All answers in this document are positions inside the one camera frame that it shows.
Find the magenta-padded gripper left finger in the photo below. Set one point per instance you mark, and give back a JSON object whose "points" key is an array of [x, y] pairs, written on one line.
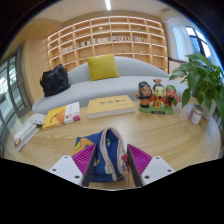
{"points": [[66, 167]]}

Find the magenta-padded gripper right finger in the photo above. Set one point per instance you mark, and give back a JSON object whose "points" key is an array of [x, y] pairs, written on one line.
{"points": [[155, 168]]}

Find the blue patterned towel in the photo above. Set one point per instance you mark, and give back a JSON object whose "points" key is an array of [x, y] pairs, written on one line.
{"points": [[106, 158]]}

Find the yellow and white book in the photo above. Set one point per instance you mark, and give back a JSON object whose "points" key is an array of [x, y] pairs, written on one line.
{"points": [[60, 116]]}

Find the open red and white book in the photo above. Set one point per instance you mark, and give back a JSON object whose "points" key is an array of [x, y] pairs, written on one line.
{"points": [[26, 133]]}

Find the small white patterned pouch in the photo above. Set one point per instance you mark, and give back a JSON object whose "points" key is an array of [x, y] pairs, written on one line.
{"points": [[38, 118]]}

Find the small white and pink cup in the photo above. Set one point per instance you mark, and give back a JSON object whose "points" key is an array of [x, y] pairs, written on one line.
{"points": [[195, 114]]}

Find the three-figure colourful figurine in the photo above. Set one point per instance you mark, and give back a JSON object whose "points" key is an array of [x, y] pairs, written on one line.
{"points": [[158, 96]]}

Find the plain yellow book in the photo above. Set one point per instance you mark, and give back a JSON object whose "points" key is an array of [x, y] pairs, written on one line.
{"points": [[110, 105]]}

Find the light grey curved sofa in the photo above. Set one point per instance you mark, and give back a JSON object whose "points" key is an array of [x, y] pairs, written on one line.
{"points": [[100, 88]]}

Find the black bag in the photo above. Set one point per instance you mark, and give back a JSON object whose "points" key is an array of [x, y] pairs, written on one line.
{"points": [[55, 80]]}

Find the potted green plant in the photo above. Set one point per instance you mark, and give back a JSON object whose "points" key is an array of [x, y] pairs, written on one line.
{"points": [[200, 80]]}

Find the yellow cushion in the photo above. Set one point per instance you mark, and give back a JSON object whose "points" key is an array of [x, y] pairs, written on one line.
{"points": [[102, 67]]}

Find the white curtain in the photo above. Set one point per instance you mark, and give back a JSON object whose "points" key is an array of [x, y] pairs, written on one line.
{"points": [[180, 43]]}

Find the dark-framed window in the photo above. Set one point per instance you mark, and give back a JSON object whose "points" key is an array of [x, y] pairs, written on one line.
{"points": [[200, 43]]}

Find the long ceiling light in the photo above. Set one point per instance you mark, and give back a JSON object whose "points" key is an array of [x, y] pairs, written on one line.
{"points": [[108, 4]]}

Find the glass door with grey frame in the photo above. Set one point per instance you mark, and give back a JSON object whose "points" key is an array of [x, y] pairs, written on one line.
{"points": [[13, 90]]}

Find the wooden wall shelf unit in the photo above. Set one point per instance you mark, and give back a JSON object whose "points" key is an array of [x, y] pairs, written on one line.
{"points": [[106, 46]]}

